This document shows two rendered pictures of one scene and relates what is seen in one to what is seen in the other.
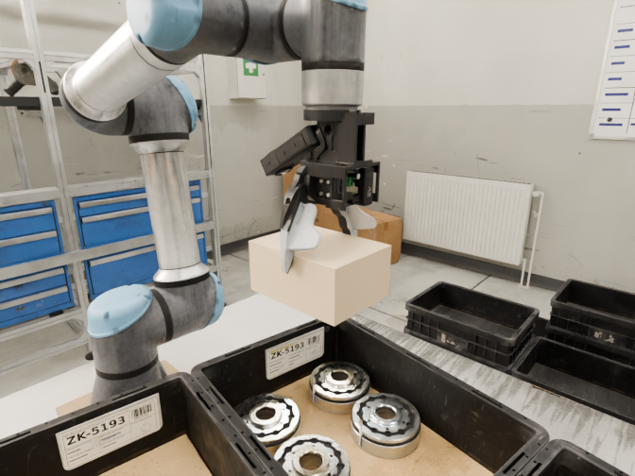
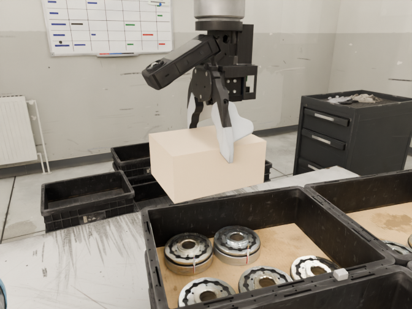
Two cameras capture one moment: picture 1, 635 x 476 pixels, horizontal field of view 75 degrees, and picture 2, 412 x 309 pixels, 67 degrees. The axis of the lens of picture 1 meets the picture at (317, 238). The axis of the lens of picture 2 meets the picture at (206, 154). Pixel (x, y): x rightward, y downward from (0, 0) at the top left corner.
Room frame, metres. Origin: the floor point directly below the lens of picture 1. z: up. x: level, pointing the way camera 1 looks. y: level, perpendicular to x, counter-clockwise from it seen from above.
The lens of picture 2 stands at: (0.36, 0.45, 1.28)
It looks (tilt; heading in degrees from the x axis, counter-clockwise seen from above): 21 degrees down; 292
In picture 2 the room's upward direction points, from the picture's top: straight up
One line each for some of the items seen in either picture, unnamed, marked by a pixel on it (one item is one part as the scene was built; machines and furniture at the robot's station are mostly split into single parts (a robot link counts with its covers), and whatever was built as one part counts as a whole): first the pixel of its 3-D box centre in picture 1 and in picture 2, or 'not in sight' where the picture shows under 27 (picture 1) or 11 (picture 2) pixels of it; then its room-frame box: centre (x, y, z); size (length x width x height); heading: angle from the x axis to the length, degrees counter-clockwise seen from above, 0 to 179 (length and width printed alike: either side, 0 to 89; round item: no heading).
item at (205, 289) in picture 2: (266, 414); (208, 297); (0.51, 0.08, 0.86); 0.05 x 0.05 x 0.01
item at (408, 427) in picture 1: (386, 416); (236, 239); (0.51, -0.10, 0.86); 0.10 x 0.10 x 0.01
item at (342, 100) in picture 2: not in sight; (336, 99); (0.31, -1.80, 0.88); 0.25 x 0.19 x 0.03; 48
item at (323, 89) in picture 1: (334, 92); (218, 7); (0.53, -0.02, 1.32); 0.08 x 0.08 x 0.05
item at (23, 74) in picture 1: (34, 78); not in sight; (2.15, 1.37, 1.44); 0.25 x 0.16 x 0.18; 138
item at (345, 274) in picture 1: (318, 267); (205, 158); (0.55, 0.00, 1.08); 0.16 x 0.12 x 0.07; 48
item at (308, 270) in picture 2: not in sight; (318, 272); (0.34, -0.06, 0.86); 0.05 x 0.05 x 0.01
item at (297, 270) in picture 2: not in sight; (318, 274); (0.34, -0.06, 0.86); 0.10 x 0.10 x 0.01
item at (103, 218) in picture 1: (149, 235); not in sight; (2.26, 0.96, 0.60); 0.72 x 0.03 x 0.56; 138
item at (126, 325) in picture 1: (126, 325); not in sight; (0.72, 0.38, 0.89); 0.13 x 0.12 x 0.14; 136
